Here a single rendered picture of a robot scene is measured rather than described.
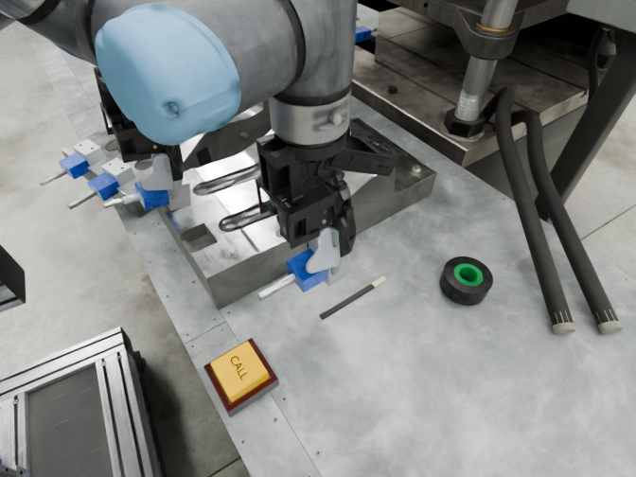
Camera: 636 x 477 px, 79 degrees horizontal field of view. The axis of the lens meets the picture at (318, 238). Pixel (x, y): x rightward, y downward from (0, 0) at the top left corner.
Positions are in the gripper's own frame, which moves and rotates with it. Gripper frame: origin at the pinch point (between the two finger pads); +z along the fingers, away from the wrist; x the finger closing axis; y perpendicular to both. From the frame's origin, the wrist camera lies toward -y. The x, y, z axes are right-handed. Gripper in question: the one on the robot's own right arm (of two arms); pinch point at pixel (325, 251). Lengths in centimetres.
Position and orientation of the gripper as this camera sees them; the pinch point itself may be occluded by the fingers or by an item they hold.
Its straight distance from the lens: 53.4
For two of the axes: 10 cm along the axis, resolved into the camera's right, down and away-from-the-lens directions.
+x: 5.8, 6.1, -5.5
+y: -8.2, 4.3, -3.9
